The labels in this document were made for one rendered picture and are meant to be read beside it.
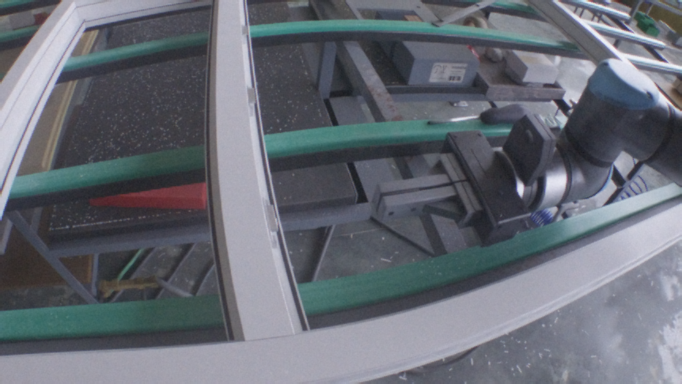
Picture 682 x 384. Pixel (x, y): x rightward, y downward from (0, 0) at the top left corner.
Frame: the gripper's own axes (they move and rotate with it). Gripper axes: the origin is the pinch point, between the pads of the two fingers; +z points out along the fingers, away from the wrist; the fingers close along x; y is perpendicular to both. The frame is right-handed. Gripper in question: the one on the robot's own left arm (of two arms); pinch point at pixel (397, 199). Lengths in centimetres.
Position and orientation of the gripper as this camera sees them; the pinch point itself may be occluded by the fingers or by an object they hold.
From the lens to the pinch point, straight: 41.2
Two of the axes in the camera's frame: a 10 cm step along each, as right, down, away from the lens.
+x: -2.8, -7.6, 5.9
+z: -9.5, 1.3, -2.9
